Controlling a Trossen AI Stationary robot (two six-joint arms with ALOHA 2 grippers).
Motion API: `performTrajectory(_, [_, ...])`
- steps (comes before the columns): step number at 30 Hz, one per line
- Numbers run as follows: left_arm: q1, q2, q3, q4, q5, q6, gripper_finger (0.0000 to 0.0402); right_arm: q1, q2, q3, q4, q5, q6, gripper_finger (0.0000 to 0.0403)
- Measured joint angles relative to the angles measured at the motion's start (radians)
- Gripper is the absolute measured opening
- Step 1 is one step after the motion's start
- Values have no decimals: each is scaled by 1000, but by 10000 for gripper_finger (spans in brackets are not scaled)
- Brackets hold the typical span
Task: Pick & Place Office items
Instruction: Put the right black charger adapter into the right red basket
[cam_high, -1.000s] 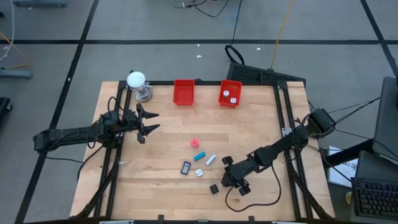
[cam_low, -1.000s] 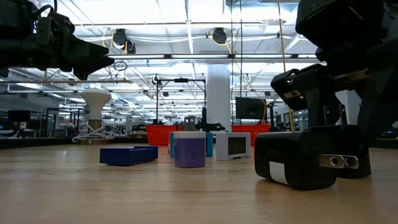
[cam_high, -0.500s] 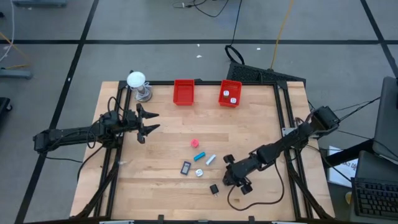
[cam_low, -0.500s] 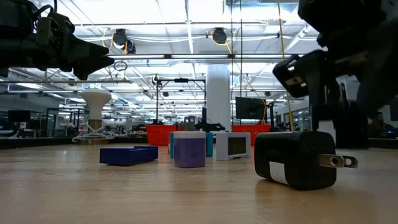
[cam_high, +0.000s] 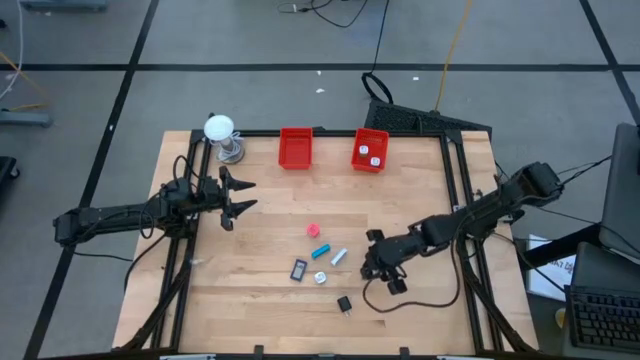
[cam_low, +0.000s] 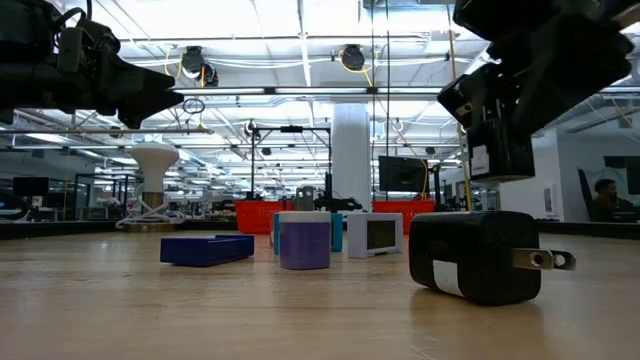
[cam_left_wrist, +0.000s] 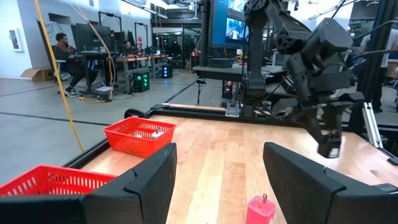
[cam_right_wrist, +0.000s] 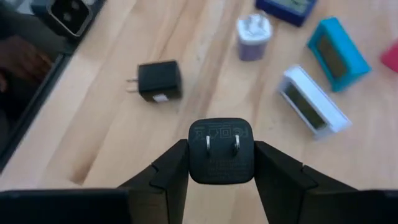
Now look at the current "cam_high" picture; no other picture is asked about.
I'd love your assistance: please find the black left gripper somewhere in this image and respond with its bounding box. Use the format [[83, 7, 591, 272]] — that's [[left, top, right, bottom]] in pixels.
[[198, 165, 259, 233]]

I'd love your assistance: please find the black aluminium table frame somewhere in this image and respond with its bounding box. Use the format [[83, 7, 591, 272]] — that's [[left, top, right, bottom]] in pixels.
[[112, 127, 540, 357]]

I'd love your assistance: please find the black caster base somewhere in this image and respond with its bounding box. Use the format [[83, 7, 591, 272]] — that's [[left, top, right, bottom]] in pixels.
[[0, 155, 22, 195]]

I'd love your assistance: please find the red plastic basket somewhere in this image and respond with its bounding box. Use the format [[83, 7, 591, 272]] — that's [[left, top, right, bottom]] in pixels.
[[277, 126, 315, 172], [350, 127, 391, 175]]

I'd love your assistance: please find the black mesh panel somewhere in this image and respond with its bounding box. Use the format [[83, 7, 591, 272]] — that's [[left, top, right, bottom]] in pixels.
[[363, 98, 494, 136]]

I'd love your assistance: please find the white floor cable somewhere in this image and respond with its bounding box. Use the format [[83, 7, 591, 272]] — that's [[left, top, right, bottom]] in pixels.
[[0, 0, 25, 101]]

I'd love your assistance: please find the black floor cable with loop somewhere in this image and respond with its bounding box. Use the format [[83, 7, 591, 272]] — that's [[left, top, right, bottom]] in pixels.
[[360, 0, 395, 105]]

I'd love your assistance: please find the black base power cable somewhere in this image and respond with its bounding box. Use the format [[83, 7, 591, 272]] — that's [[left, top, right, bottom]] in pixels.
[[122, 230, 170, 294]]

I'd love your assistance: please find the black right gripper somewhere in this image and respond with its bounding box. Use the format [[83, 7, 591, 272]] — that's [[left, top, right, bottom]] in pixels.
[[359, 228, 427, 297]]

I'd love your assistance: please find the grey stand foot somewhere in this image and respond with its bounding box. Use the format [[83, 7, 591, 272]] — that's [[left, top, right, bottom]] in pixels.
[[0, 109, 54, 129], [18, 0, 109, 13]]

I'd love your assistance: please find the thin black floor cable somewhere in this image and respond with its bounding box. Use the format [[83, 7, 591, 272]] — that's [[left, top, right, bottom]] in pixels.
[[276, 0, 372, 30]]

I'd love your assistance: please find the white paper sheet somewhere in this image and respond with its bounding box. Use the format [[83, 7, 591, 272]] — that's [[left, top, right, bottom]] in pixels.
[[526, 233, 577, 302]]

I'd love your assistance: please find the yellow hanging cable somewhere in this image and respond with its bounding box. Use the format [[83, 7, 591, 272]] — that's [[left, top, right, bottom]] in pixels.
[[433, 0, 474, 112]]

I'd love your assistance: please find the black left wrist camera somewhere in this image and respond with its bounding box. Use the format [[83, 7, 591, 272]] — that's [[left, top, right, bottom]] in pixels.
[[161, 177, 195, 202]]

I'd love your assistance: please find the yellow floor cable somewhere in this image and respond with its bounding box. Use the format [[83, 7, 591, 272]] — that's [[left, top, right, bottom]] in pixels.
[[0, 49, 50, 113]]

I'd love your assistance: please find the white dome lamp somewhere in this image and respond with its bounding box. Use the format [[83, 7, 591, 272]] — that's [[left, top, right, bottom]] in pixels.
[[202, 113, 247, 166]]

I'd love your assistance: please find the grey laptop with black keyboard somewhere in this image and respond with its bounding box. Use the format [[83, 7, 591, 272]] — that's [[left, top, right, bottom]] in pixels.
[[562, 241, 640, 357]]

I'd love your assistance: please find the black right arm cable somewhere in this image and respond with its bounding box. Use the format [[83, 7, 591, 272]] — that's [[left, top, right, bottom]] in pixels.
[[361, 234, 462, 315]]

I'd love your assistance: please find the black support beam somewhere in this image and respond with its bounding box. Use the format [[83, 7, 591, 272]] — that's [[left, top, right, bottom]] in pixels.
[[518, 222, 602, 271]]

